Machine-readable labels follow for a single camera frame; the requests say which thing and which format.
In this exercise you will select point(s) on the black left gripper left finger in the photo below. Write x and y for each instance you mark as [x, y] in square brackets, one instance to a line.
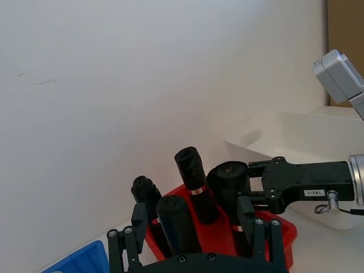
[139, 224]

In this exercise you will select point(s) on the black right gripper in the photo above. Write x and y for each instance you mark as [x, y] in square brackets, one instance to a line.
[307, 179]

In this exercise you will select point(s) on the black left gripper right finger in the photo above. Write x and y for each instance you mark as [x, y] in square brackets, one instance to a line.
[246, 216]

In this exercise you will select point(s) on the black bag roll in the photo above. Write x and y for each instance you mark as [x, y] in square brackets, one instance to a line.
[196, 182]
[177, 224]
[145, 189]
[227, 182]

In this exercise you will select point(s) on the red plastic bin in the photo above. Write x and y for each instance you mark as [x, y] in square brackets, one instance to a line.
[219, 236]

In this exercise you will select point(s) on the blue plastic tray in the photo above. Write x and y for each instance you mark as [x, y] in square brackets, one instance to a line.
[82, 260]

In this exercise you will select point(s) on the white plastic tray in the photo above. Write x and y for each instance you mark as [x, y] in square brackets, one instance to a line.
[312, 133]

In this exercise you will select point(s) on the brown cardboard panel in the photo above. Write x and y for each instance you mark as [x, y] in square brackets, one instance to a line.
[345, 25]

